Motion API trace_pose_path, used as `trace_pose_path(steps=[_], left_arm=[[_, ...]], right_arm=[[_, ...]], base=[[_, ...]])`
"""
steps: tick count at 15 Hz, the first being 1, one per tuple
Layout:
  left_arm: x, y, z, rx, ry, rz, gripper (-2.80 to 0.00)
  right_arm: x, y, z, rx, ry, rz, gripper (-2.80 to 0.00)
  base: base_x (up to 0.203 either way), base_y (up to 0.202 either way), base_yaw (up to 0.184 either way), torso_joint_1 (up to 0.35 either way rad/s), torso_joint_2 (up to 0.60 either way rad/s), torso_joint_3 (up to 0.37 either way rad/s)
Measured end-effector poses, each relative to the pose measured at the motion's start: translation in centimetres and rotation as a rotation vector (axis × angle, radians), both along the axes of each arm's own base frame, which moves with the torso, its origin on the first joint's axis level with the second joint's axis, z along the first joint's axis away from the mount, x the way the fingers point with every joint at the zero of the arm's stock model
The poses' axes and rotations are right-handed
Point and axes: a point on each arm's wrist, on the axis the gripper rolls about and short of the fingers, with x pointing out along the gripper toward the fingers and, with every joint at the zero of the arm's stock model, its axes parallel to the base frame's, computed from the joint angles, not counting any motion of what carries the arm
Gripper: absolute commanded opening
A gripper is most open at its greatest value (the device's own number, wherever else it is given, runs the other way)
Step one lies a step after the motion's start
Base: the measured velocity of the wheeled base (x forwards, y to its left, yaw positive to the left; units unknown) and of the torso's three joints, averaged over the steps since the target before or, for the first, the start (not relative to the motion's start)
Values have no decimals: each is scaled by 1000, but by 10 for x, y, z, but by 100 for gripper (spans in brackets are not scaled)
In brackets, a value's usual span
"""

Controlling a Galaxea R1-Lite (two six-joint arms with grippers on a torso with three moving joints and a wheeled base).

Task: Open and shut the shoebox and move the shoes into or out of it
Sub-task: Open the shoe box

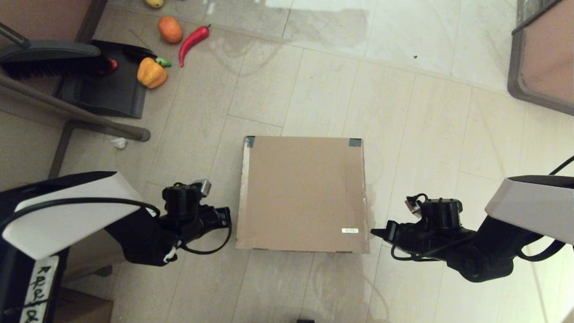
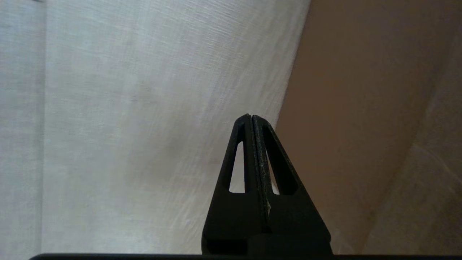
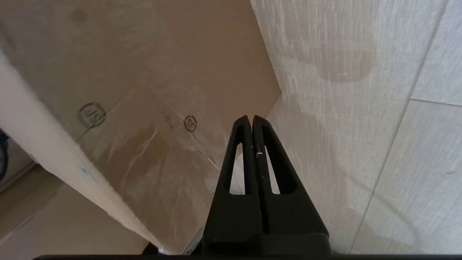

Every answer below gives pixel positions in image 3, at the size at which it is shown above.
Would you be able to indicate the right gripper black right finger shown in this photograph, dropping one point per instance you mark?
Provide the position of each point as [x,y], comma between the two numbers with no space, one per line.
[288,224]

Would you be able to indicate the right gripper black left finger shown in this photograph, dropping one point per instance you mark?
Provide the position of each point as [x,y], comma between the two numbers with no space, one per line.
[234,224]

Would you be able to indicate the brown cardboard shoe box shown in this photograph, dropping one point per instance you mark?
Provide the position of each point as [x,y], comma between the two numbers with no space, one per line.
[144,72]

